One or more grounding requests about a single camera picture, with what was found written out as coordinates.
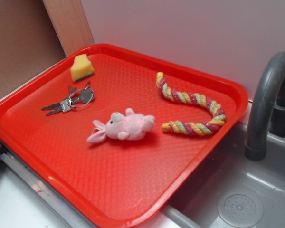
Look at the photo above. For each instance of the wooden board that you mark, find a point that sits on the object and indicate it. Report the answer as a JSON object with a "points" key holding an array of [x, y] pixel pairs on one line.
{"points": [[69, 21]]}

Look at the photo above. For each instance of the silver key bunch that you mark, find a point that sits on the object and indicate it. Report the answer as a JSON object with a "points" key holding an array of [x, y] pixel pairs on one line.
{"points": [[77, 98]]}

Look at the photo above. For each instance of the red plastic tray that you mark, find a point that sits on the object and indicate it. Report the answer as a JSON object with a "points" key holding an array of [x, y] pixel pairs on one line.
{"points": [[115, 184]]}

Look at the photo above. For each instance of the yellow sponge piece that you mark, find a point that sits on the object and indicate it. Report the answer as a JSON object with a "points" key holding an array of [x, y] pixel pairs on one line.
{"points": [[82, 68]]}

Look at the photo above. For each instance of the pink plush bunny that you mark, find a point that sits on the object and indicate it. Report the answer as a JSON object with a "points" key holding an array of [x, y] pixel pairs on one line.
{"points": [[128, 127]]}

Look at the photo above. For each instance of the grey plastic sink basin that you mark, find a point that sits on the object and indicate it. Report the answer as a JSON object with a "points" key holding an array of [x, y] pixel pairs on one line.
{"points": [[228, 190]]}

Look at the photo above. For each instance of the grey curved faucet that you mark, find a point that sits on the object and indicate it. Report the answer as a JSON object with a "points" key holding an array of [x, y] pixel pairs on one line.
{"points": [[268, 109]]}

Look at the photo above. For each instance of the metal rail strip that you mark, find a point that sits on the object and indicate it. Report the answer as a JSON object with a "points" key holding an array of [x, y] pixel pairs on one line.
{"points": [[65, 212]]}

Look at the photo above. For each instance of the multicolour twisted rope toy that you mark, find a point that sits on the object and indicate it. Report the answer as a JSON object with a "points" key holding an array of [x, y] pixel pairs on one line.
{"points": [[191, 128]]}

